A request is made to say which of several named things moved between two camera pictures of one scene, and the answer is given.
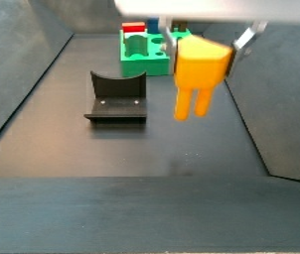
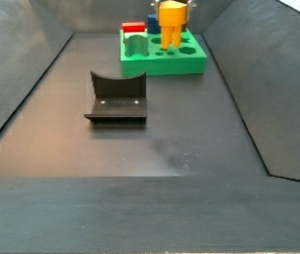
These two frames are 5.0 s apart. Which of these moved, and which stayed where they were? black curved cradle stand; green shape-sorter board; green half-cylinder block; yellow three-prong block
Moved: yellow three-prong block
Stayed: green shape-sorter board; green half-cylinder block; black curved cradle stand
